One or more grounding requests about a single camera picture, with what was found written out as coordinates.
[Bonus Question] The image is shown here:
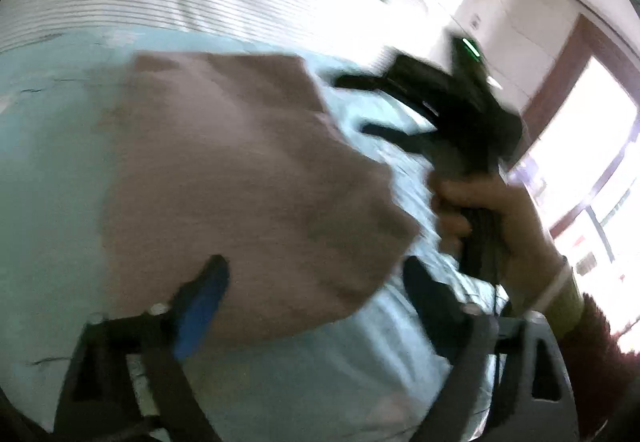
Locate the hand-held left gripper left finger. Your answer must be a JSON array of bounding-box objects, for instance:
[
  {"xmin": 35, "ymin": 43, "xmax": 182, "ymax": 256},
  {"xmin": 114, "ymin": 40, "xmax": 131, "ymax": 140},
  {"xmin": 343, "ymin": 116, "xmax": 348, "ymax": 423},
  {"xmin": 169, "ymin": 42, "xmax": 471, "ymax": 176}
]
[{"xmin": 52, "ymin": 254, "xmax": 231, "ymax": 442}]

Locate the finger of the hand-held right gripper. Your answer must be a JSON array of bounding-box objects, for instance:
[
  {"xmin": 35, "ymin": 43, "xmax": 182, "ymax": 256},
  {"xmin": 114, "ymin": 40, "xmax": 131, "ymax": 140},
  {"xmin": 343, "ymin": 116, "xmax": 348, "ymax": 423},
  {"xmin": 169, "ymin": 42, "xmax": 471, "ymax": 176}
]
[
  {"xmin": 360, "ymin": 121, "xmax": 432, "ymax": 153},
  {"xmin": 334, "ymin": 72, "xmax": 402, "ymax": 96}
]

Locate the person's right hand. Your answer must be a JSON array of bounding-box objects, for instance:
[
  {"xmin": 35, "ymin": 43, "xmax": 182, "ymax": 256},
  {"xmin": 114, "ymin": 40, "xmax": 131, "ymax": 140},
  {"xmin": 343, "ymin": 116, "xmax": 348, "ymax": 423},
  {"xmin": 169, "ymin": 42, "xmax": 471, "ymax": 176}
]
[{"xmin": 430, "ymin": 173, "xmax": 567, "ymax": 315}]

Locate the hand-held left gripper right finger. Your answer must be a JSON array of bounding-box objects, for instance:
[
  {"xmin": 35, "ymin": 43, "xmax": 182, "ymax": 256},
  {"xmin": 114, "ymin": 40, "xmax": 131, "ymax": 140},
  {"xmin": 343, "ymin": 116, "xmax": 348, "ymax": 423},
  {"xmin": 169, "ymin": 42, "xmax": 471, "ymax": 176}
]
[{"xmin": 402, "ymin": 257, "xmax": 581, "ymax": 442}]

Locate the light blue floral bedsheet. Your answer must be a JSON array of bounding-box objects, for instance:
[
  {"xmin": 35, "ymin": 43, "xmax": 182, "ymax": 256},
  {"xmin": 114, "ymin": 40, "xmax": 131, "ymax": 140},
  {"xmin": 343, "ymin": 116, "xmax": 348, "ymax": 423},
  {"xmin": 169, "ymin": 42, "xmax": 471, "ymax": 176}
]
[{"xmin": 0, "ymin": 26, "xmax": 511, "ymax": 442}]

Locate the brown framed window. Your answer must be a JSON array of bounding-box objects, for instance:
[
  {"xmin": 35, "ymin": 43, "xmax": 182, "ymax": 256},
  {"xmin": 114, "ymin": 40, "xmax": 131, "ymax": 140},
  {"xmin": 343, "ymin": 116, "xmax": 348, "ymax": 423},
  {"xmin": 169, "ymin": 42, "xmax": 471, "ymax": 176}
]
[{"xmin": 505, "ymin": 14, "xmax": 640, "ymax": 338}]

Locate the person's right forearm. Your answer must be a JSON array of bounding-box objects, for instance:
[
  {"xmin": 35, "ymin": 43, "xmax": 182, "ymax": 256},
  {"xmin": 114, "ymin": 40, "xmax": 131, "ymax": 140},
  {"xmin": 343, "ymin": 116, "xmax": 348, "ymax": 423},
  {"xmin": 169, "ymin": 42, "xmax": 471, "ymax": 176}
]
[{"xmin": 507, "ymin": 257, "xmax": 640, "ymax": 440}]

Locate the pink fuzzy sweater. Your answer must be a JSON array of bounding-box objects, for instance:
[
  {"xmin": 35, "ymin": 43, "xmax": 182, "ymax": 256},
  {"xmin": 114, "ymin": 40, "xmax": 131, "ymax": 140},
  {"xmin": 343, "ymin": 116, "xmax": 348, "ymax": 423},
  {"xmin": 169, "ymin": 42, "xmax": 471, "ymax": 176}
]
[{"xmin": 97, "ymin": 50, "xmax": 422, "ymax": 344}]

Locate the black cable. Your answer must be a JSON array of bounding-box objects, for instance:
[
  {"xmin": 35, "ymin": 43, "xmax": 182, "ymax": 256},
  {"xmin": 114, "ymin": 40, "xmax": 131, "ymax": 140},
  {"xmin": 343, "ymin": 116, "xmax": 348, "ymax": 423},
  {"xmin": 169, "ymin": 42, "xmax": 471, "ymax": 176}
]
[{"xmin": 489, "ymin": 281, "xmax": 503, "ymax": 327}]

